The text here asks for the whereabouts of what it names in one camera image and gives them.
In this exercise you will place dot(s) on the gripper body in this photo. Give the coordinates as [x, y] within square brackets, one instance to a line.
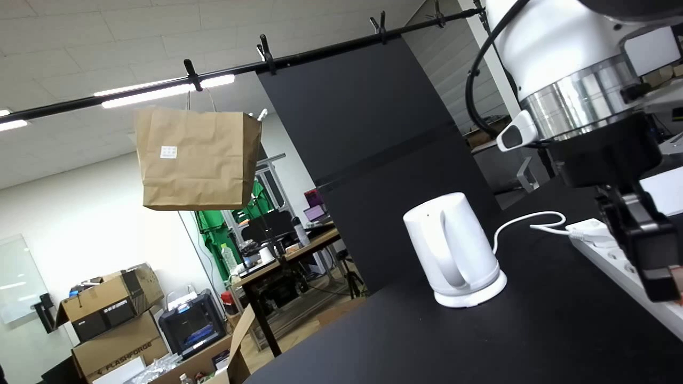
[603, 152]

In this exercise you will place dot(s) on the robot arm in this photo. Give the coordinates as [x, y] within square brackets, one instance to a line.
[555, 48]

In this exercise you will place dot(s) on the white sheet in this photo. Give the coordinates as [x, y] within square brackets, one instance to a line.
[664, 189]

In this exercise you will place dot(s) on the white plug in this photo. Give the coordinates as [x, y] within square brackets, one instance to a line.
[587, 229]

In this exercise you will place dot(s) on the white power strip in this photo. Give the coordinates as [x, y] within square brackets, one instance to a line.
[613, 261]

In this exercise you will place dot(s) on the white electric kettle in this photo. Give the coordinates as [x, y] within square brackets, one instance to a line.
[451, 250]

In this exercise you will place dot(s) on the black backdrop board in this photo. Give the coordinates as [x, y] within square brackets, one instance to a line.
[373, 160]

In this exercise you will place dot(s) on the laptop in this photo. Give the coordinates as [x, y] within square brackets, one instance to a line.
[315, 213]

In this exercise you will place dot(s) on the grey bottle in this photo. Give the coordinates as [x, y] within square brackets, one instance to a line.
[301, 232]

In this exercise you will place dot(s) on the wooden table with black legs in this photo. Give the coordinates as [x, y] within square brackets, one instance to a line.
[299, 248]

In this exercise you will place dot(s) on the black rod with clamps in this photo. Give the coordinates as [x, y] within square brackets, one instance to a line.
[224, 72]

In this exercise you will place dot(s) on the green cloth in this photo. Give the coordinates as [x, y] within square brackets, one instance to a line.
[213, 234]

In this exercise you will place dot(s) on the brown paper bag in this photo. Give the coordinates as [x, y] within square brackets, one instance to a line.
[195, 160]

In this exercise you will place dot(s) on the open cardboard box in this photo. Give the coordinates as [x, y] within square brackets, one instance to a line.
[213, 362]

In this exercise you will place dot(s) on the black 3d printer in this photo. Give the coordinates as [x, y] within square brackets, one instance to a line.
[192, 325]

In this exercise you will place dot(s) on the ceiling light strip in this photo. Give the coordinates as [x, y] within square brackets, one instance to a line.
[160, 92]
[12, 124]

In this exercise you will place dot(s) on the stack of cardboard boxes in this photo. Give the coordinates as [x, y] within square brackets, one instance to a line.
[114, 320]

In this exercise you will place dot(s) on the whiteboard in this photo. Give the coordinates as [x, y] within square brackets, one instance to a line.
[16, 277]

